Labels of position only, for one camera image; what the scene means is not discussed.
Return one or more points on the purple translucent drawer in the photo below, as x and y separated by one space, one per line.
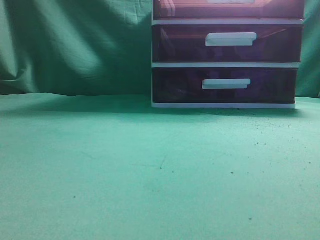
195 9
263 85
231 43

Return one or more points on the green cloth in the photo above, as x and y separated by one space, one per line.
84 155

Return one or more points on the white drawer cabinet frame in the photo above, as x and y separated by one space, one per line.
225 84

